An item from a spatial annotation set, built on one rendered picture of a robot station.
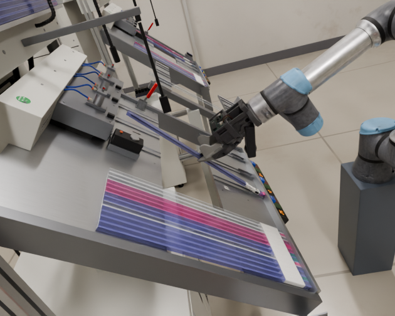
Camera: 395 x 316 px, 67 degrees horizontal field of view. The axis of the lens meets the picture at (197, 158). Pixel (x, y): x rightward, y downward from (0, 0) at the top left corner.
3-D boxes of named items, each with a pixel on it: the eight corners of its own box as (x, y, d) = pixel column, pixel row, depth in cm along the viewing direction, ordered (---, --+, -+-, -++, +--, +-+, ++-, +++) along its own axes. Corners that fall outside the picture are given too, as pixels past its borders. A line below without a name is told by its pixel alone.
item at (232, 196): (235, 155, 125) (239, 149, 123) (305, 301, 69) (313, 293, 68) (196, 138, 118) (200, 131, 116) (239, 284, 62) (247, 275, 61)
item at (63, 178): (152, 124, 112) (158, 113, 110) (155, 273, 57) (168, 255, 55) (62, 84, 100) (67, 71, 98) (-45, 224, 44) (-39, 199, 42)
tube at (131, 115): (261, 194, 99) (263, 192, 98) (262, 197, 98) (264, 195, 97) (126, 112, 80) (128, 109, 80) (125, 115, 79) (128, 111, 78)
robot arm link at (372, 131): (377, 139, 120) (380, 109, 113) (404, 155, 109) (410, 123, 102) (350, 149, 119) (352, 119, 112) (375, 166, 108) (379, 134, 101)
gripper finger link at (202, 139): (186, 142, 89) (210, 125, 85) (199, 152, 92) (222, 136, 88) (187, 148, 87) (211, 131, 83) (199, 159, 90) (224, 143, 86)
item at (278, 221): (234, 161, 126) (243, 148, 123) (301, 309, 71) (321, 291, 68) (231, 160, 126) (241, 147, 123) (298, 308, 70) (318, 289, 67)
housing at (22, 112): (73, 93, 102) (88, 55, 96) (22, 174, 61) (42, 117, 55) (49, 82, 99) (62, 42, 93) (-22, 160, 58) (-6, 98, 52)
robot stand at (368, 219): (372, 240, 156) (384, 155, 127) (392, 269, 141) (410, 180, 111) (337, 246, 158) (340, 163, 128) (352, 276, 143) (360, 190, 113)
